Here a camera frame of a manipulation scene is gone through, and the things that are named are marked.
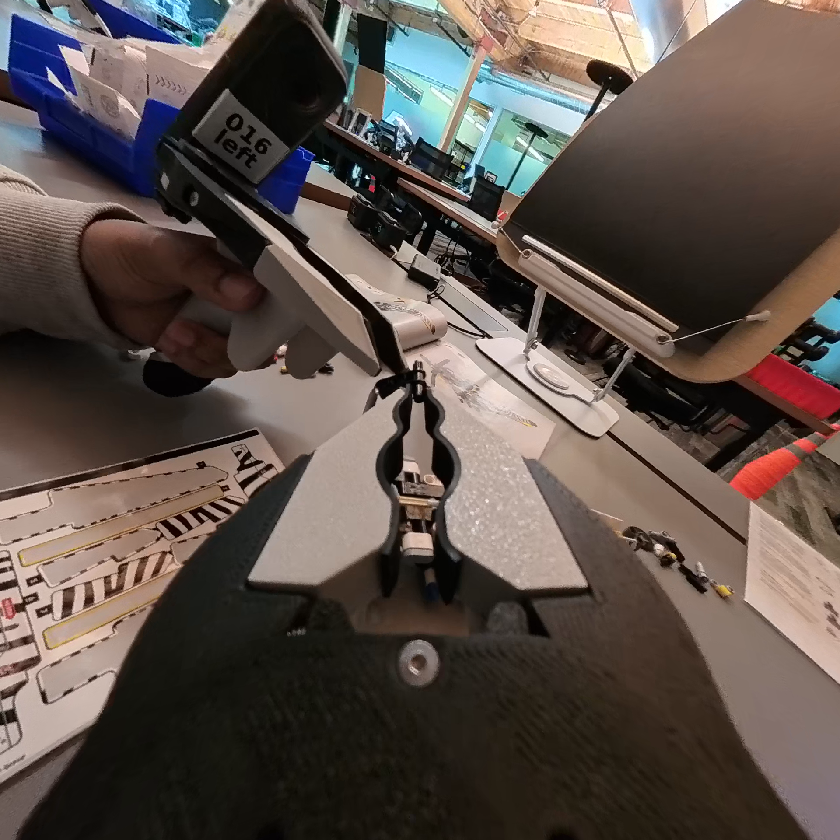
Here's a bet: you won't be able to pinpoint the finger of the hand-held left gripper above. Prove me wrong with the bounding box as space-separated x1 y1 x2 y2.
222 192 411 380

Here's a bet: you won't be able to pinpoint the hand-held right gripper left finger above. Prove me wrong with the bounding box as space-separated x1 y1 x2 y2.
248 384 421 599

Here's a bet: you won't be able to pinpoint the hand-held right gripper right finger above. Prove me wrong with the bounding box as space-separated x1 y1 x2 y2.
420 387 589 603

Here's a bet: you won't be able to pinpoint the small white lego assembly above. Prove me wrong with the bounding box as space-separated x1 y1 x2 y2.
394 456 445 608

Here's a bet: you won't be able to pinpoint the zebra striped sticker sheet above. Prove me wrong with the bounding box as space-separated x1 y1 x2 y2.
0 428 287 767

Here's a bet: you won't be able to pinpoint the person's left forearm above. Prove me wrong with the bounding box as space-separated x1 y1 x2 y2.
0 164 148 350

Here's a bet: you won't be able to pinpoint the lego instruction booklet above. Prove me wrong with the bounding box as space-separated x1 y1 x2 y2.
408 340 559 462

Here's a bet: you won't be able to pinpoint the pile of small lego pieces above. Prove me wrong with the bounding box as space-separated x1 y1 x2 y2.
619 521 737 602

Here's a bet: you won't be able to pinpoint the person's left hand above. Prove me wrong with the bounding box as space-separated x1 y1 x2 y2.
80 218 266 382

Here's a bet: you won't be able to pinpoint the black charger block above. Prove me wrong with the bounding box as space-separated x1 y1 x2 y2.
369 202 425 255
347 192 389 232

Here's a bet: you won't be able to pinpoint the white printed packet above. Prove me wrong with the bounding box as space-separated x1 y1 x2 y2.
346 273 449 353

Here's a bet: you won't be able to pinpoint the white paper bags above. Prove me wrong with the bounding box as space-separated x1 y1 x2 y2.
46 25 221 143

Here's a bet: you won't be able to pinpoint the long wooden desk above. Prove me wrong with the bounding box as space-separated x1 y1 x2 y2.
323 120 501 245

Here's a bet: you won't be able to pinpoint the blue plastic bin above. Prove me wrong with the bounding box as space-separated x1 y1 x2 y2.
8 0 317 215

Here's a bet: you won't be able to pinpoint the orange traffic cone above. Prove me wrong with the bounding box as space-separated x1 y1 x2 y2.
728 425 840 504

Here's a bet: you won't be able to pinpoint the black floor lamp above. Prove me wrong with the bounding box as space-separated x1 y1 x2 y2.
509 121 551 198
586 59 635 120

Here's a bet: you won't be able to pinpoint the white paper sheet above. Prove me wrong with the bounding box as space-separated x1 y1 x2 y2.
743 500 840 685

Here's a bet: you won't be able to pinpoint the red cushion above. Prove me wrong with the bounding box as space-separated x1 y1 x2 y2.
747 356 840 418

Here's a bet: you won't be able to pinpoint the tablet on silver stand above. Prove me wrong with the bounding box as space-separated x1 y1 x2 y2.
475 0 840 439

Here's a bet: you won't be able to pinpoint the black cable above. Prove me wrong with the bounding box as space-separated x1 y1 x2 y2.
430 279 511 337

